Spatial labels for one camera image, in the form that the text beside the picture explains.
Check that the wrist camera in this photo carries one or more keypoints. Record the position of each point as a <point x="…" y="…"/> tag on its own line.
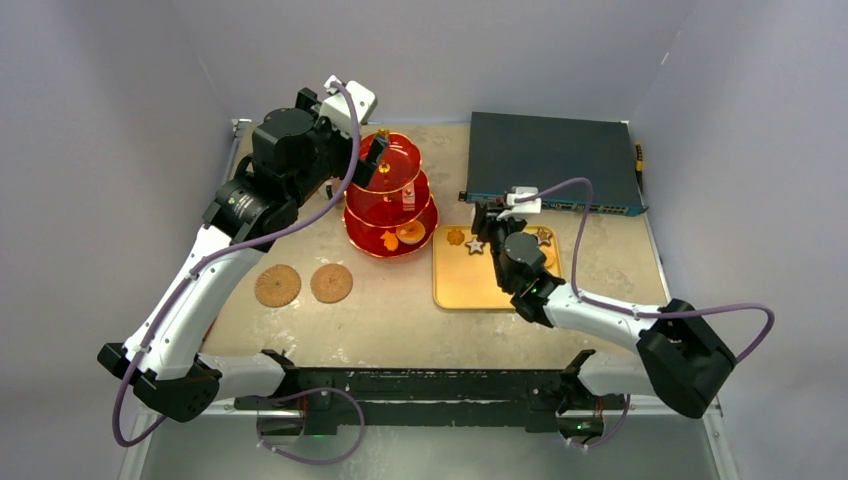
<point x="521" y="203"/>
<point x="348" y="104"/>

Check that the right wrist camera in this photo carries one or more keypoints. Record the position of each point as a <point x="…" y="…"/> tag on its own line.
<point x="521" y="203"/>

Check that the swirl butter cookie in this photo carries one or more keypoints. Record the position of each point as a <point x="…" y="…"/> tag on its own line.
<point x="455" y="237"/>

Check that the yellow frosted donut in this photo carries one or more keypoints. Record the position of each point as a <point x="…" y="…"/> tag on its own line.
<point x="411" y="233"/>

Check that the pink layered cake slice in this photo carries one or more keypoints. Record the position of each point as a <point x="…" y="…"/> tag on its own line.
<point x="409" y="198"/>

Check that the yellow black tool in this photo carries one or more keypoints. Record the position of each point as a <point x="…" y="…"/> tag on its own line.
<point x="639" y="155"/>

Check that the chocolate star cookie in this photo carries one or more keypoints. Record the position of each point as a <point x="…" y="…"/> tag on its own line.
<point x="544" y="236"/>

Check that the orange fish-shaped cake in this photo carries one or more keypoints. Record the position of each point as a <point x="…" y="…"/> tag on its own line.
<point x="390" y="240"/>

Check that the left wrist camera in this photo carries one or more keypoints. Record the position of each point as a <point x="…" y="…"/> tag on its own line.
<point x="348" y="104"/>

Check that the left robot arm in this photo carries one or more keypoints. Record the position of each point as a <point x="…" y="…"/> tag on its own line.
<point x="295" y="151"/>

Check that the dark network switch box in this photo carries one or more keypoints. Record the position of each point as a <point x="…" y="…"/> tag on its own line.
<point x="507" y="150"/>

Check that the black base frame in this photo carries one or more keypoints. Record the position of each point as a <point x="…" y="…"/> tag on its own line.
<point x="533" y="400"/>

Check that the red three-tier cake stand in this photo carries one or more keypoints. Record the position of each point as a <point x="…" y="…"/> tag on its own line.
<point x="369" y="212"/>

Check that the white-iced star cookie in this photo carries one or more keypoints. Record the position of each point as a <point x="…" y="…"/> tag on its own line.
<point x="475" y="246"/>

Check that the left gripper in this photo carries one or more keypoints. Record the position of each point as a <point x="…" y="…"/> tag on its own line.
<point x="324" y="125"/>

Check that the white enamel mug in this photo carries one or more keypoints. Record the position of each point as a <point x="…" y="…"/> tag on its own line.
<point x="330" y="187"/>

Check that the yellow serving tray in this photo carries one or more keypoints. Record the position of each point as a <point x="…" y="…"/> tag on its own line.
<point x="462" y="281"/>

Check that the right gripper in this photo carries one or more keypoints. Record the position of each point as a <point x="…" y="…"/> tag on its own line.
<point x="488" y="221"/>

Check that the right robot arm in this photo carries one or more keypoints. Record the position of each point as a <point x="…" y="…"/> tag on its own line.
<point x="675" y="355"/>

